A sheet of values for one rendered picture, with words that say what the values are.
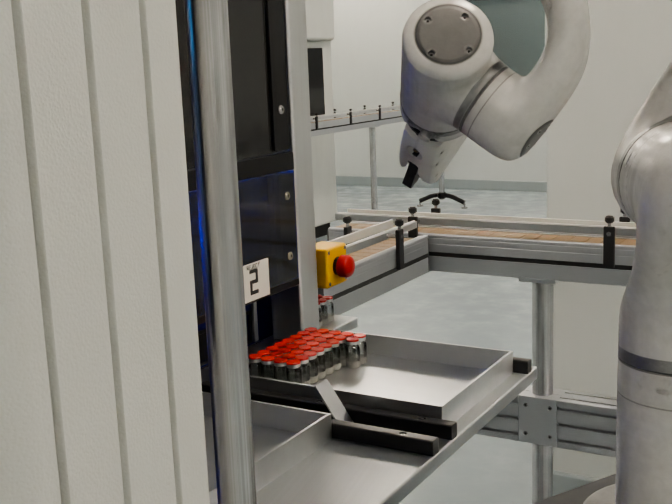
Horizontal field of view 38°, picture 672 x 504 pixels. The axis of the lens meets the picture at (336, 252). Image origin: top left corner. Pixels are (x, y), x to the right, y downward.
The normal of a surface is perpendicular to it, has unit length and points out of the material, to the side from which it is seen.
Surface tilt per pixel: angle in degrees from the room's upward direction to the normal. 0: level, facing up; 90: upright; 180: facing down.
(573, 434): 90
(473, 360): 90
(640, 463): 90
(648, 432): 90
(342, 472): 0
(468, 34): 64
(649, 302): 113
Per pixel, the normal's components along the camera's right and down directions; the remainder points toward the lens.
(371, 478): -0.04, -0.98
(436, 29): -0.07, -0.28
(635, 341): -0.90, 0.11
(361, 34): -0.51, 0.18
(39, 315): 0.92, 0.04
